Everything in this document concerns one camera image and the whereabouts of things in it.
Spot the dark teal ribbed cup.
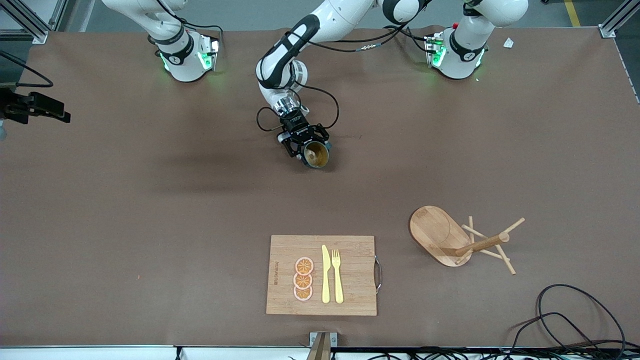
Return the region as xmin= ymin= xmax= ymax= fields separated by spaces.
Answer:
xmin=302 ymin=140 xmax=331 ymax=169

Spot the yellow plastic knife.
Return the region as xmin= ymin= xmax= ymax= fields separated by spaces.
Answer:
xmin=321 ymin=244 xmax=331 ymax=304

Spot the wooden mug tree stand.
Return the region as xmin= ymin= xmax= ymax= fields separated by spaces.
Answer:
xmin=409 ymin=205 xmax=526 ymax=276

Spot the yellow plastic fork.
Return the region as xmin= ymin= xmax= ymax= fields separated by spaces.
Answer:
xmin=332 ymin=249 xmax=345 ymax=305

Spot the wooden cutting board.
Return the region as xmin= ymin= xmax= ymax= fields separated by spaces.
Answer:
xmin=266 ymin=235 xmax=383 ymax=317

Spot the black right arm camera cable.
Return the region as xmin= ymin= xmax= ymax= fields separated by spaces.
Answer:
xmin=0 ymin=50 xmax=54 ymax=88

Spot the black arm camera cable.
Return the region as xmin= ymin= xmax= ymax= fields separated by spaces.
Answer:
xmin=0 ymin=50 xmax=54 ymax=88
xmin=256 ymin=25 xmax=401 ymax=134

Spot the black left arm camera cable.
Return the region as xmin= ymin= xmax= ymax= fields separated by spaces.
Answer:
xmin=256 ymin=25 xmax=401 ymax=134

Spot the aluminium frame profile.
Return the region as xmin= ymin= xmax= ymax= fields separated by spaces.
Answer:
xmin=599 ymin=0 xmax=640 ymax=39
xmin=0 ymin=0 xmax=68 ymax=45

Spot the black left arm base cable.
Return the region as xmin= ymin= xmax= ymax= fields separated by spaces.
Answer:
xmin=382 ymin=25 xmax=433 ymax=53

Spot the black arm base cable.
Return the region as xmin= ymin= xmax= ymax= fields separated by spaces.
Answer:
xmin=177 ymin=17 xmax=224 ymax=51
xmin=382 ymin=25 xmax=433 ymax=53

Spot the black right arm base cable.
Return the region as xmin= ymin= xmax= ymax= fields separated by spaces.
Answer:
xmin=177 ymin=17 xmax=224 ymax=51

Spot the black cable large loop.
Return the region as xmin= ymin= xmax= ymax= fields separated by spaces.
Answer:
xmin=536 ymin=284 xmax=627 ymax=351

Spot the black cable small loop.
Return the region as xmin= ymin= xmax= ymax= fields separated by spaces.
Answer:
xmin=510 ymin=312 xmax=626 ymax=351

